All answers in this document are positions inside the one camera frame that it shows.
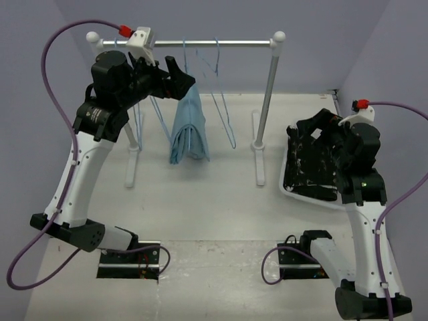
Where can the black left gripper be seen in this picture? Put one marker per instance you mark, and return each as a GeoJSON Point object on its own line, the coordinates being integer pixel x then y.
{"type": "Point", "coordinates": [161, 77]}

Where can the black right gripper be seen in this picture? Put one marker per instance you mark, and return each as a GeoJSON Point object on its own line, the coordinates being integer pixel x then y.
{"type": "Point", "coordinates": [326, 120]}

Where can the blue wire hanger holding trousers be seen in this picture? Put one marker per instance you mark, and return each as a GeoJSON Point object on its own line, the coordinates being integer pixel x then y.
{"type": "Point", "coordinates": [188, 103]}

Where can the light blue trousers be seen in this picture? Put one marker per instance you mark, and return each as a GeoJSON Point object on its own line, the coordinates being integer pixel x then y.
{"type": "Point", "coordinates": [199, 144]}

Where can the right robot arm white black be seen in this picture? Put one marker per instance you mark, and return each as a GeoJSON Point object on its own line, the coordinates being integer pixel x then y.
{"type": "Point", "coordinates": [369, 290]}

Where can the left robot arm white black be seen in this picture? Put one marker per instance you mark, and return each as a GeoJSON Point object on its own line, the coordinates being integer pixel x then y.
{"type": "Point", "coordinates": [119, 81]}

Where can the silver clothes rack with white feet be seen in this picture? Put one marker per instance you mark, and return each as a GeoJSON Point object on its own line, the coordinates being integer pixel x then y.
{"type": "Point", "coordinates": [259, 118]}

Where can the aluminium rail right table edge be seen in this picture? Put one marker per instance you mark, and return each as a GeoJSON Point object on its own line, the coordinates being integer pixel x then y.
{"type": "Point", "coordinates": [334, 95]}

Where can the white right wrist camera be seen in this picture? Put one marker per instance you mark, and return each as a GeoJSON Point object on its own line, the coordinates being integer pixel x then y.
{"type": "Point", "coordinates": [365, 116]}

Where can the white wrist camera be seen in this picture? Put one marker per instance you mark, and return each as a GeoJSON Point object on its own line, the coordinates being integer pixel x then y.
{"type": "Point", "coordinates": [141, 44]}
{"type": "Point", "coordinates": [365, 116]}

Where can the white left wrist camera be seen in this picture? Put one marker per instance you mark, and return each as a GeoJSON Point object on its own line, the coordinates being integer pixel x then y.
{"type": "Point", "coordinates": [141, 44]}

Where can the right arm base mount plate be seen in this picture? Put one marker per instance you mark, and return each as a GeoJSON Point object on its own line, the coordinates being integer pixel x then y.
{"type": "Point", "coordinates": [294, 266]}

